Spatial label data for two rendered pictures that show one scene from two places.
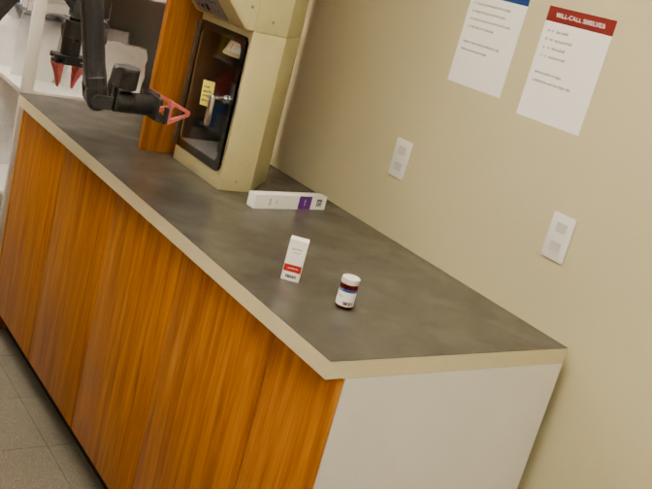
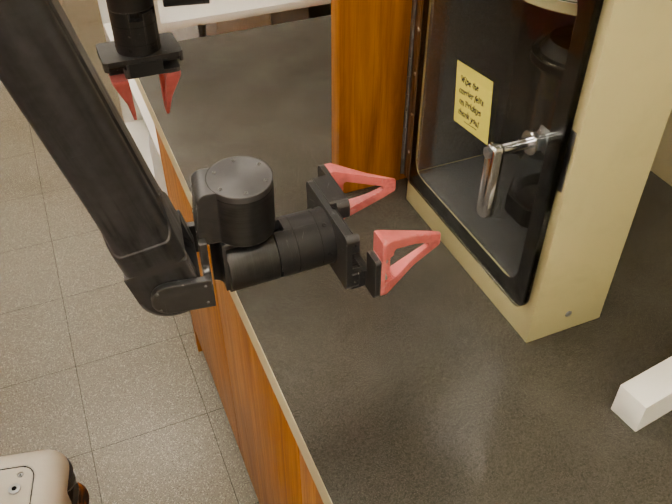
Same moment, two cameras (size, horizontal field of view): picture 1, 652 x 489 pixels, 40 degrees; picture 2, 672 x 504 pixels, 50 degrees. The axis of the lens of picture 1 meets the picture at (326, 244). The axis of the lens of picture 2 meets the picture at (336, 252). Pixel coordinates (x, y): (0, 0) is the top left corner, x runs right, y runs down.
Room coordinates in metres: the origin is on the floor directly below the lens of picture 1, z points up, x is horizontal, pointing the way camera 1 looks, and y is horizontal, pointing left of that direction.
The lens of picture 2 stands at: (1.92, 0.42, 1.60)
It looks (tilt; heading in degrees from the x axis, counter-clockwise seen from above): 41 degrees down; 16
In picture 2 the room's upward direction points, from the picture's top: straight up
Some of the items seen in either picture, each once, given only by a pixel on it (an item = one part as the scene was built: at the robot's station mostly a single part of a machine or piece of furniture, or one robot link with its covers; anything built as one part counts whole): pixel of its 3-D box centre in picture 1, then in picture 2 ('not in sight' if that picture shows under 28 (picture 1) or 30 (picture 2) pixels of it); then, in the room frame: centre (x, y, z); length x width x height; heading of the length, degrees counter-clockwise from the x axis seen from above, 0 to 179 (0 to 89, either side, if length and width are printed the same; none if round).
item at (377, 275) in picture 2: (172, 111); (390, 241); (2.44, 0.51, 1.15); 0.09 x 0.07 x 0.07; 129
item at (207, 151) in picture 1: (209, 93); (477, 102); (2.66, 0.46, 1.19); 0.30 x 0.01 x 0.40; 38
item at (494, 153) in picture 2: (214, 110); (503, 175); (2.56, 0.41, 1.17); 0.05 x 0.03 x 0.10; 128
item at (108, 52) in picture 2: (70, 48); (136, 33); (2.69, 0.90, 1.21); 0.10 x 0.07 x 0.07; 129
